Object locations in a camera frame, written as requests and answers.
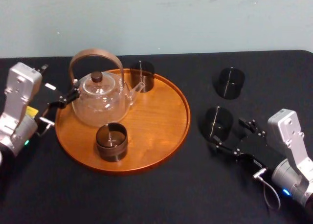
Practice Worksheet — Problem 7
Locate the dark ribbed glass cup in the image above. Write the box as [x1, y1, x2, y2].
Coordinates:
[201, 106, 233, 142]
[215, 67, 246, 100]
[95, 122, 128, 162]
[129, 60, 155, 93]

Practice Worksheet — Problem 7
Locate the glass teapot with wooden handle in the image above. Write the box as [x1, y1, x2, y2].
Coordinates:
[67, 47, 145, 128]

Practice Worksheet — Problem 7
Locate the black table cloth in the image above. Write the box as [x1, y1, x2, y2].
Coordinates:
[0, 49, 313, 224]

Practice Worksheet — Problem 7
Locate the round wooden tray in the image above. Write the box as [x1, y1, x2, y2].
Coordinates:
[55, 67, 191, 176]

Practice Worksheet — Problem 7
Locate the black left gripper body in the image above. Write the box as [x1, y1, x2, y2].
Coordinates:
[25, 73, 62, 136]

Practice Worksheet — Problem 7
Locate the right gripper cable with plug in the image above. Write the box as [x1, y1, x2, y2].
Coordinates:
[253, 168, 281, 210]

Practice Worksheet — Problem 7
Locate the gripper cable with plug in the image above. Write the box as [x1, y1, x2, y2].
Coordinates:
[36, 116, 55, 137]
[253, 168, 281, 210]

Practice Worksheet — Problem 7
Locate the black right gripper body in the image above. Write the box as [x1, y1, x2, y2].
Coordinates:
[235, 135, 285, 180]

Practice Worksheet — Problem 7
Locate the left gripper cable with plug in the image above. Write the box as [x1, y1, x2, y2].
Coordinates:
[36, 116, 55, 137]

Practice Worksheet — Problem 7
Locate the glass lid with brown knob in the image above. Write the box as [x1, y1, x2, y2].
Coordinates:
[79, 71, 115, 95]

